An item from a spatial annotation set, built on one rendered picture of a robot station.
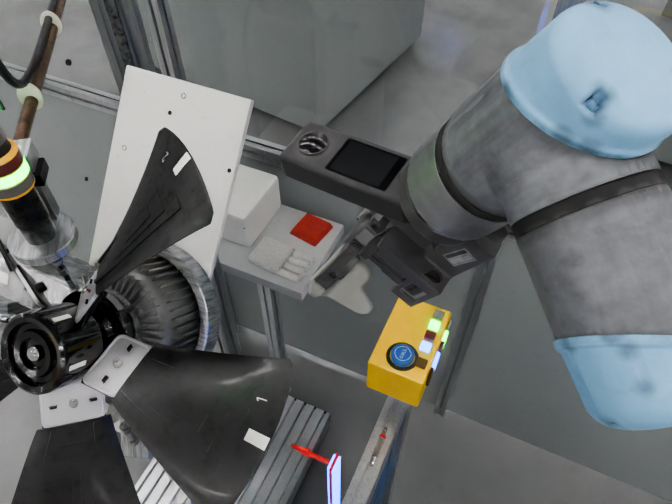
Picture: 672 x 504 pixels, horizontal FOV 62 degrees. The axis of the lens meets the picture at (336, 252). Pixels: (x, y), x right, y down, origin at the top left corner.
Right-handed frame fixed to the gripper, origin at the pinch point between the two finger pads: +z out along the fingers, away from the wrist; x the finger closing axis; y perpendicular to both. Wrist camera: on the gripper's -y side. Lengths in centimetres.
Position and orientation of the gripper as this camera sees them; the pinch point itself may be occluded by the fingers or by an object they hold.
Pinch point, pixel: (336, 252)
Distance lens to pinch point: 56.4
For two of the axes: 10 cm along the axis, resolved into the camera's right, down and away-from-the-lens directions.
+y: 7.7, 6.4, 0.8
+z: -3.2, 2.8, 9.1
